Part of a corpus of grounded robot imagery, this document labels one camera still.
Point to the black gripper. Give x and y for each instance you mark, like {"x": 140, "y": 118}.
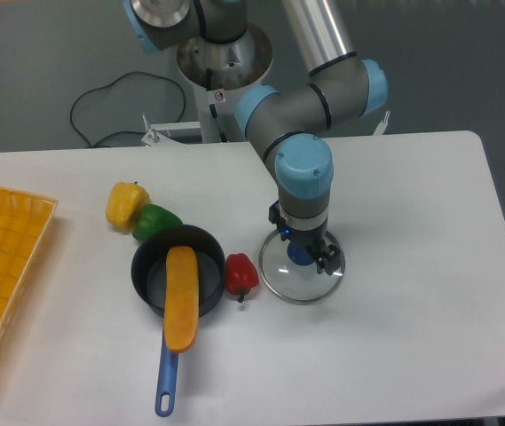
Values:
{"x": 308, "y": 234}

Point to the glass pot lid blue knob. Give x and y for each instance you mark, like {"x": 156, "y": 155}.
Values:
{"x": 284, "y": 270}

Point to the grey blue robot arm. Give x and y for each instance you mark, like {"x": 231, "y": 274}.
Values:
{"x": 284, "y": 128}

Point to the red bell pepper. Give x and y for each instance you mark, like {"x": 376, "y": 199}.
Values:
{"x": 240, "y": 275}

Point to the long orange bread loaf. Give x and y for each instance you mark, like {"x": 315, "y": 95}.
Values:
{"x": 181, "y": 312}

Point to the green bell pepper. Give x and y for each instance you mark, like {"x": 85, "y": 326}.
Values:
{"x": 153, "y": 219}

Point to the yellow bell pepper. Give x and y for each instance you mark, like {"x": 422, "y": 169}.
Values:
{"x": 124, "y": 205}

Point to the dark pot blue handle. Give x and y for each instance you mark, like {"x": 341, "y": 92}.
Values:
{"x": 148, "y": 275}

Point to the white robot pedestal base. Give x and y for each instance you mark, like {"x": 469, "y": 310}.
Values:
{"x": 223, "y": 58}

